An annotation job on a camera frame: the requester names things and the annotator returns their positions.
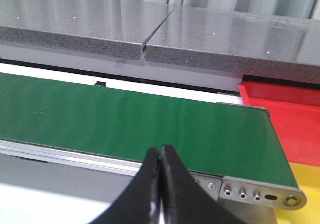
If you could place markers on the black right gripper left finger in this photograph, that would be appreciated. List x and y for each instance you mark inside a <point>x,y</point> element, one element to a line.
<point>139,203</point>

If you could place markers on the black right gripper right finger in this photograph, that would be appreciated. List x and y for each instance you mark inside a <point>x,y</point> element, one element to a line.
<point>184,201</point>

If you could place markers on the green conveyor belt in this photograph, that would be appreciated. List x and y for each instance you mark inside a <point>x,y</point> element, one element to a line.
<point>213,138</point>

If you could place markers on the yellow plastic tray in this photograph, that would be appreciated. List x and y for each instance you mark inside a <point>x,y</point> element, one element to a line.
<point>308,179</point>

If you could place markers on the red plastic tray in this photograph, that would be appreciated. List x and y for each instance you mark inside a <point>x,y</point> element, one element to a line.
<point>295,116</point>

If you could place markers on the grey granite slab right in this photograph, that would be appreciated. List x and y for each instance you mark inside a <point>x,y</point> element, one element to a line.
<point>269,46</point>

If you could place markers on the grey granite slab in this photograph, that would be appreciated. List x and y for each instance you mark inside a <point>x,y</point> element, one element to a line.
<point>269,46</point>
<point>113,28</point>

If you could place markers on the grey granite slab left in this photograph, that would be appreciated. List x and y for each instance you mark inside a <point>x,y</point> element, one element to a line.
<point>113,28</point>

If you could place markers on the aluminium conveyor frame rail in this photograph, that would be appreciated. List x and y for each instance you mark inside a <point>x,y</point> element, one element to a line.
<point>119,172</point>

